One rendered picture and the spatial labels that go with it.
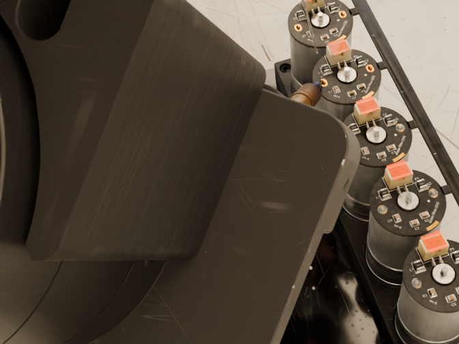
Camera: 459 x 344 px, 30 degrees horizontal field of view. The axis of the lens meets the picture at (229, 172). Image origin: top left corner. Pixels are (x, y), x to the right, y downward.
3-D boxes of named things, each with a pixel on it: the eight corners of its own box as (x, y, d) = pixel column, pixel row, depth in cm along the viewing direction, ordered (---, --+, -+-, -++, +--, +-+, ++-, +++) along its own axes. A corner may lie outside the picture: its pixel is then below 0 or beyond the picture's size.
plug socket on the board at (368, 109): (361, 131, 30) (362, 120, 29) (352, 112, 30) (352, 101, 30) (382, 124, 30) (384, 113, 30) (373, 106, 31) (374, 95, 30)
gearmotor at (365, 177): (352, 239, 33) (355, 172, 29) (330, 188, 35) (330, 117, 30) (410, 220, 34) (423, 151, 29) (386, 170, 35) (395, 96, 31)
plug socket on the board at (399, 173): (392, 196, 29) (393, 186, 28) (382, 175, 29) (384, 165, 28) (414, 189, 29) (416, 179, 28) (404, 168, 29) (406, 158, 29)
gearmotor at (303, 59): (303, 127, 36) (300, 52, 32) (285, 84, 38) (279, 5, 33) (358, 111, 37) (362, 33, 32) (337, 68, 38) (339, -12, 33)
